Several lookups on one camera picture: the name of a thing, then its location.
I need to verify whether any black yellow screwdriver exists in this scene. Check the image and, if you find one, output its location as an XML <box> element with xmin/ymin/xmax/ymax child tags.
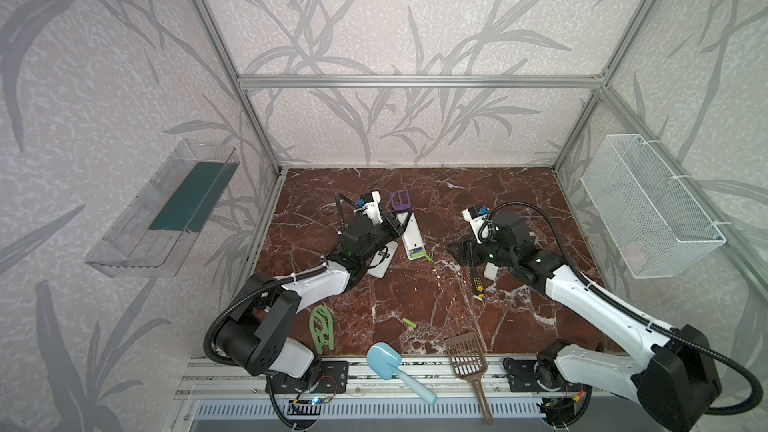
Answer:
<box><xmin>469</xmin><ymin>266</ymin><xmax>485</xmax><ymax>301</ymax></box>

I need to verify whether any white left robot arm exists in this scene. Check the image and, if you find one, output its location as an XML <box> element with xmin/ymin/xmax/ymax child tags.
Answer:
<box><xmin>203</xmin><ymin>211</ymin><xmax>412</xmax><ymax>383</ymax></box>

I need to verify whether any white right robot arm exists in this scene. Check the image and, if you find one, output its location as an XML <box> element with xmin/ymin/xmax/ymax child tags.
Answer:
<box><xmin>448</xmin><ymin>205</ymin><xmax>764</xmax><ymax>431</ymax></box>

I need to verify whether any purple toy rake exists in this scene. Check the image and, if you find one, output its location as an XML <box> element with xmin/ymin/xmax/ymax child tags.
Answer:
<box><xmin>389</xmin><ymin>189</ymin><xmax>413</xmax><ymax>213</ymax></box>

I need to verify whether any green plastic slotted tool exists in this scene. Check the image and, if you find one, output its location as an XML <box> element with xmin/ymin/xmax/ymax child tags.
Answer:
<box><xmin>309</xmin><ymin>305</ymin><xmax>335</xmax><ymax>355</ymax></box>

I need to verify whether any light blue plastic scoop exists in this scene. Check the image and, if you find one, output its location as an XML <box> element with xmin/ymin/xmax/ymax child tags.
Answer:
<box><xmin>366</xmin><ymin>342</ymin><xmax>438</xmax><ymax>406</ymax></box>

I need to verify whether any brown litter scoop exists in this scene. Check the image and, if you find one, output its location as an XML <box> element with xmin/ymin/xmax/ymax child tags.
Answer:
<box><xmin>444</xmin><ymin>332</ymin><xmax>494</xmax><ymax>426</ymax></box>

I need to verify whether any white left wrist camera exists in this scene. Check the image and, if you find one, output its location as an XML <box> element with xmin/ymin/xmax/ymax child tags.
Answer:
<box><xmin>355</xmin><ymin>191</ymin><xmax>383</xmax><ymax>225</ymax></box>

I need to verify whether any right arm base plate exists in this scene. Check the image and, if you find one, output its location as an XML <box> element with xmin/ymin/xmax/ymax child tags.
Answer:
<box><xmin>502</xmin><ymin>357</ymin><xmax>582</xmax><ymax>394</ymax></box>

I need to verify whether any aluminium front rail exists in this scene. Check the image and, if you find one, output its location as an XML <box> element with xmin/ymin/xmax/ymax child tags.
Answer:
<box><xmin>173</xmin><ymin>353</ymin><xmax>679</xmax><ymax>400</ymax></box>

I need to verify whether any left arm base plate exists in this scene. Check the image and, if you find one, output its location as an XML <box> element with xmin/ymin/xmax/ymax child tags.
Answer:
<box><xmin>266</xmin><ymin>359</ymin><xmax>349</xmax><ymax>394</ymax></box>

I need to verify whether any white wire mesh basket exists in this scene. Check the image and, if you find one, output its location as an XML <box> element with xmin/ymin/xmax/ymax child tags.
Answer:
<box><xmin>581</xmin><ymin>134</ymin><xmax>726</xmax><ymax>279</ymax></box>

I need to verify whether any clear plastic wall shelf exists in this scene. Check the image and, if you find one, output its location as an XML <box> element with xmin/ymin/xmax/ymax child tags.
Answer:
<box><xmin>85</xmin><ymin>139</ymin><xmax>240</xmax><ymax>278</ymax></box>

